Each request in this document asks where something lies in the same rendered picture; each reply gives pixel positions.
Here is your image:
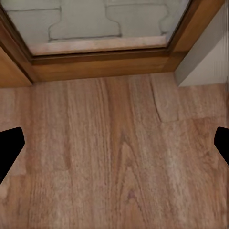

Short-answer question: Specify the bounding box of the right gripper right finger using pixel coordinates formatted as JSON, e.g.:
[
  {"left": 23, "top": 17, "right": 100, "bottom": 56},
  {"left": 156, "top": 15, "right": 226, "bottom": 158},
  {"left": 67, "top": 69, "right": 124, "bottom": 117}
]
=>
[{"left": 214, "top": 127, "right": 229, "bottom": 165}]

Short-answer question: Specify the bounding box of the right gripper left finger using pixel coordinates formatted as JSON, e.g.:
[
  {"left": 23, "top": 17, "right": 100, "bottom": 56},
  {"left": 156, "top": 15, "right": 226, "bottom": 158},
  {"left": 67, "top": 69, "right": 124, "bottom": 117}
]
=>
[{"left": 0, "top": 127, "right": 25, "bottom": 184}]

